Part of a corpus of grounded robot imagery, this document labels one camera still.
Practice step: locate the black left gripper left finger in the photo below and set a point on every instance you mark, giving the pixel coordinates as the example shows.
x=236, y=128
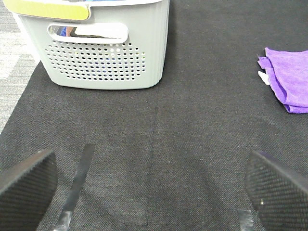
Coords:
x=26, y=191

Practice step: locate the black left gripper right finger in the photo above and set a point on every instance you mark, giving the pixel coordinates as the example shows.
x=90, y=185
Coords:
x=278, y=193

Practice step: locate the purple microfibre towel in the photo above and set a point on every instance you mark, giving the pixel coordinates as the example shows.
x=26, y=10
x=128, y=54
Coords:
x=286, y=72

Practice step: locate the black fabric table mat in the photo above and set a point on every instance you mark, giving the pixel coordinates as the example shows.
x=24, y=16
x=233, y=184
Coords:
x=171, y=157

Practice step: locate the blue towel in basket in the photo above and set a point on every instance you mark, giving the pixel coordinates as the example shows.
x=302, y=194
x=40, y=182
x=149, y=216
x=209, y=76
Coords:
x=62, y=31

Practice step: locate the grey perforated plastic basket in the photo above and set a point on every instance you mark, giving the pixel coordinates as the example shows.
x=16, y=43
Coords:
x=121, y=46

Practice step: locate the yellow-green cloth in basket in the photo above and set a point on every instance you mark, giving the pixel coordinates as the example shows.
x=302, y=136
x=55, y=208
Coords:
x=54, y=9

